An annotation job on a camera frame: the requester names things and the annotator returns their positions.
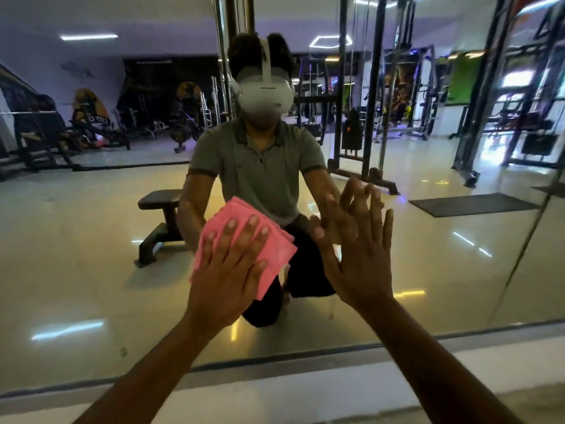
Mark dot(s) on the person's left hand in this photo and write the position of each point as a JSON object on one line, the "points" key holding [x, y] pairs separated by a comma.
{"points": [[225, 282]]}

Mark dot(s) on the person's right hand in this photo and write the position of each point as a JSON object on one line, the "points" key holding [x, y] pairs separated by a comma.
{"points": [[362, 264]]}

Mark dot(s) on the pink cloth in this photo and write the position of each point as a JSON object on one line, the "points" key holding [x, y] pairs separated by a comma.
{"points": [[278, 251]]}

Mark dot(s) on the large wall mirror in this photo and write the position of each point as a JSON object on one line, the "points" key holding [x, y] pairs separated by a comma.
{"points": [[88, 260]]}

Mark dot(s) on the person's left forearm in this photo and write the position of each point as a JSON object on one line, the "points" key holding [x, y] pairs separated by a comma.
{"points": [[141, 375]]}

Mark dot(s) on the person's right forearm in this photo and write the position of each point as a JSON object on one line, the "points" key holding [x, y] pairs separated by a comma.
{"points": [[437, 366]]}

